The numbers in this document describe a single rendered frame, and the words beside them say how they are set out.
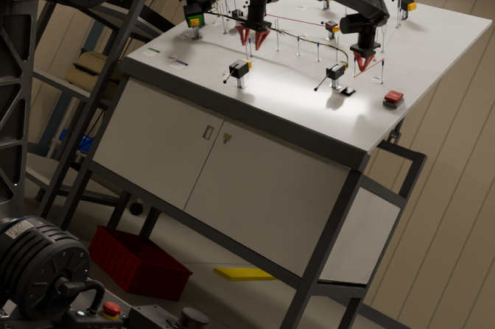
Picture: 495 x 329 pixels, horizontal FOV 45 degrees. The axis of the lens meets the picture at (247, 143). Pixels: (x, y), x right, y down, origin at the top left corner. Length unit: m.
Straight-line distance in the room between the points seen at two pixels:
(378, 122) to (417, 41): 0.57
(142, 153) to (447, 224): 2.50
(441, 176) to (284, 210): 2.43
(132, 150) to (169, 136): 0.19
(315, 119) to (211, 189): 0.47
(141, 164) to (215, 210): 0.42
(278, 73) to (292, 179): 0.49
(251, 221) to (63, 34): 3.04
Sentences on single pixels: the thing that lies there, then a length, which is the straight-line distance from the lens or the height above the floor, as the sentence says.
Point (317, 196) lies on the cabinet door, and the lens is 2.01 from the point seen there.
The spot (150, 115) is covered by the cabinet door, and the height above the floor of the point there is 0.68.
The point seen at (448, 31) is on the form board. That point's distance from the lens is 2.63.
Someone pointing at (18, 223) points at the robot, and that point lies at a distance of 1.21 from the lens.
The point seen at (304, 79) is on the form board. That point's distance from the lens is 2.29.
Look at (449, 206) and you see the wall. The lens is 4.33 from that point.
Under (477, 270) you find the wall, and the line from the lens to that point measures 4.30.
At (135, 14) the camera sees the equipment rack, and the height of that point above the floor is 1.05.
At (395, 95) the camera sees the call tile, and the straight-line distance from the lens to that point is 2.15.
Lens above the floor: 0.70
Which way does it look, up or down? 1 degrees up
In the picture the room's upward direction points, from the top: 24 degrees clockwise
